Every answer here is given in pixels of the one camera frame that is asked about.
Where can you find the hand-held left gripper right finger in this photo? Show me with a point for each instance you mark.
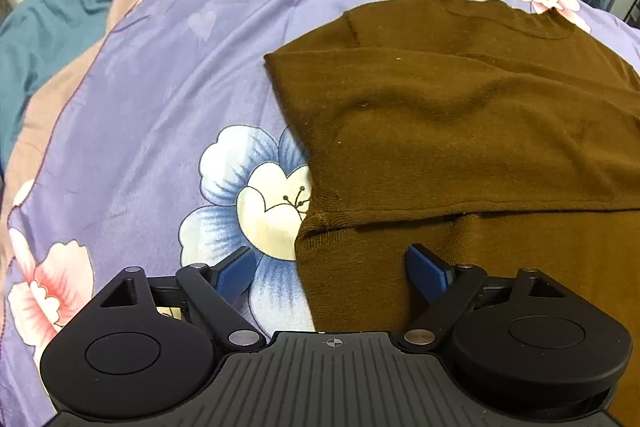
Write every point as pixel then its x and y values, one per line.
pixel 425 269

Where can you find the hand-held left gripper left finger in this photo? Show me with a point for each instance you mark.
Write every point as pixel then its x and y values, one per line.
pixel 235 272

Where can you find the brown knit sweater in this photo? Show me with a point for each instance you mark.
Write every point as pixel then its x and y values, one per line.
pixel 450 107

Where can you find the purple floral blanket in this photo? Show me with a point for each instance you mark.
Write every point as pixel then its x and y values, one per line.
pixel 150 82

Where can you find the teal duvet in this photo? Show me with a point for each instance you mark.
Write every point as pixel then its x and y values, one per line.
pixel 50 17

